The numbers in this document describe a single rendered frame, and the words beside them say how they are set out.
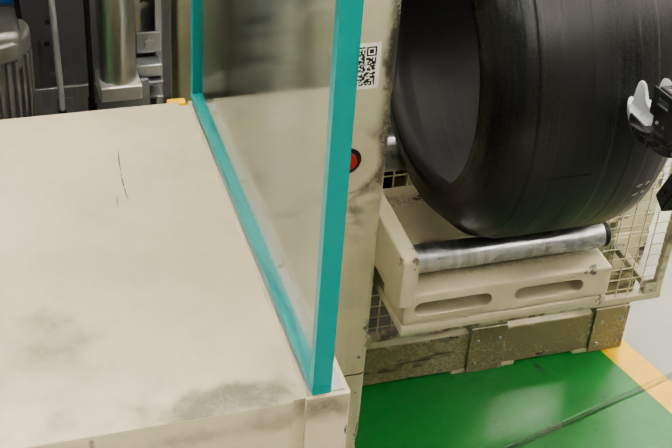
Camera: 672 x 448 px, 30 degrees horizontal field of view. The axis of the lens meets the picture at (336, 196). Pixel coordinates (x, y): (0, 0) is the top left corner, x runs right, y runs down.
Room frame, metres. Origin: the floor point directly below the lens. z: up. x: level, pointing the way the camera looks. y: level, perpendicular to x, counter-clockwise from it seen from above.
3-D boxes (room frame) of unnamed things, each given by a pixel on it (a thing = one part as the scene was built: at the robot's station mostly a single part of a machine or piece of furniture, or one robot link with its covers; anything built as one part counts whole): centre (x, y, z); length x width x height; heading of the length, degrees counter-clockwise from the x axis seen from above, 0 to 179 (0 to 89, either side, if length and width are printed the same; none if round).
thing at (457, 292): (1.60, -0.27, 0.83); 0.36 x 0.09 x 0.06; 110
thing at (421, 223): (1.73, -0.22, 0.80); 0.37 x 0.36 x 0.02; 20
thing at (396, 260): (1.67, -0.06, 0.90); 0.40 x 0.03 x 0.10; 20
